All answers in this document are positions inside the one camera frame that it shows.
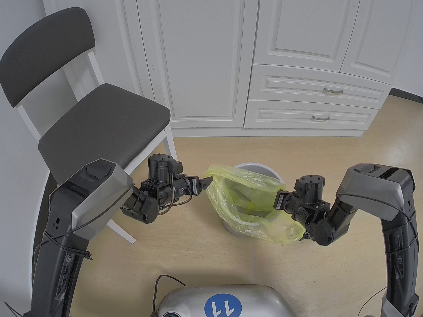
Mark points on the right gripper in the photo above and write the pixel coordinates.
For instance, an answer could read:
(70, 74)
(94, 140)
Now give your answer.
(285, 202)

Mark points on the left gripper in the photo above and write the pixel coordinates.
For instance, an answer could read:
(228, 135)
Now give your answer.
(185, 185)

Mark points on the yellow plastic bag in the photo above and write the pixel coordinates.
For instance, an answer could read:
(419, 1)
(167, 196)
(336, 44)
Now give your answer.
(228, 206)

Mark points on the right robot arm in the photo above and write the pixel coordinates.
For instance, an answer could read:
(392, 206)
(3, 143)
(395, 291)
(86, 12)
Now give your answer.
(373, 187)

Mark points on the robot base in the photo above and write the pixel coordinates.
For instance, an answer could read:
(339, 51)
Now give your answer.
(264, 302)

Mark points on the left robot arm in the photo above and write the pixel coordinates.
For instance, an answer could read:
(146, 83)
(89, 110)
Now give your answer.
(95, 190)

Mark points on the white trash bin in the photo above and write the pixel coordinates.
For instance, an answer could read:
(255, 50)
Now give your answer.
(261, 170)

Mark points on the white chair dark grey seat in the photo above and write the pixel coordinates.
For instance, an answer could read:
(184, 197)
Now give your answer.
(99, 127)

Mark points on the white wardrobe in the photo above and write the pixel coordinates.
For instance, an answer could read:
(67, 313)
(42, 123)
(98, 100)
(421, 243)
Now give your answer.
(198, 45)

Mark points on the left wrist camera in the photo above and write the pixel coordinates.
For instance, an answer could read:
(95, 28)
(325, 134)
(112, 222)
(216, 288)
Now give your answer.
(175, 167)

